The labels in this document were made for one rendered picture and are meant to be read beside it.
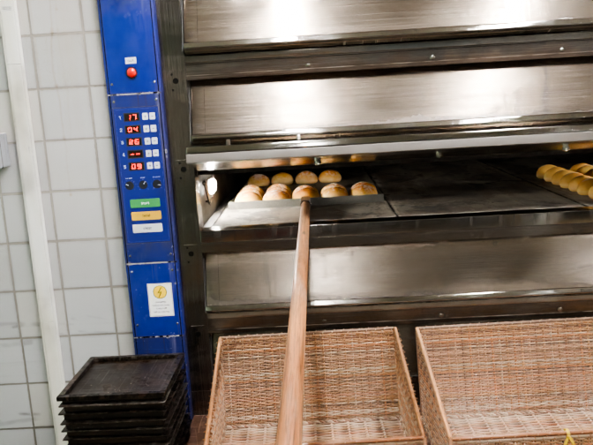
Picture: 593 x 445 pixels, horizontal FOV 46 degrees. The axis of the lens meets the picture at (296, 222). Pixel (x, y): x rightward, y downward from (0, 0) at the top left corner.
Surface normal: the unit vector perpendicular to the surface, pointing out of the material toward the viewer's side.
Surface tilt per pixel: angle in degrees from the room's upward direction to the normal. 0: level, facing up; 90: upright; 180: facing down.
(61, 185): 90
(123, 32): 90
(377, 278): 70
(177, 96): 90
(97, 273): 90
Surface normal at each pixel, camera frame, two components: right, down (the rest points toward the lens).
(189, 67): -0.02, 0.18
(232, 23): -0.04, -0.16
